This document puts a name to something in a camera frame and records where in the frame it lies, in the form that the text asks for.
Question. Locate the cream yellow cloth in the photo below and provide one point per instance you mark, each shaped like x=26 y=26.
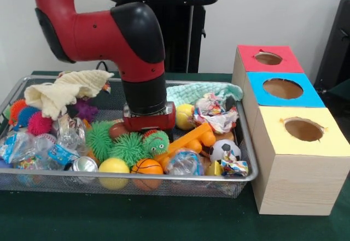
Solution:
x=60 y=90

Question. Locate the clear mesh bin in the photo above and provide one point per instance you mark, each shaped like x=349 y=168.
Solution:
x=164 y=185

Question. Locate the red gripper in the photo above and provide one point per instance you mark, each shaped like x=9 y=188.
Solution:
x=150 y=122

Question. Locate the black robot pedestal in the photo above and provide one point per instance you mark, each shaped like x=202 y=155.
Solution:
x=183 y=39

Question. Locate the green spiky ball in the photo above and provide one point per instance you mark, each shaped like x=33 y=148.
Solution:
x=128 y=149
x=157 y=143

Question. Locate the orange yellow plastic toy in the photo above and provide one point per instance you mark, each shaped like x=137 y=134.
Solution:
x=188 y=142

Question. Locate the small soccer ball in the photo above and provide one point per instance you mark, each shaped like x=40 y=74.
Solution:
x=224 y=149

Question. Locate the yellow ball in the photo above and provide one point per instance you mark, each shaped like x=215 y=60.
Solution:
x=185 y=116
x=114 y=167

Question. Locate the colourful patterned fabric toy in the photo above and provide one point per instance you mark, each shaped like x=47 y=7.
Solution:
x=216 y=115

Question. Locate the wooden box with three holes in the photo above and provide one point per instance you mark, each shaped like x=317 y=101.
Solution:
x=295 y=170

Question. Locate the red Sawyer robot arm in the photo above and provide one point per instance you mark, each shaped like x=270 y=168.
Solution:
x=93 y=33

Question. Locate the mint green cloth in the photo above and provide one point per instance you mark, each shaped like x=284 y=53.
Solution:
x=188 y=92

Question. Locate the bright orange mini basketball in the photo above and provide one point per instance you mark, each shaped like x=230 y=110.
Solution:
x=147 y=168

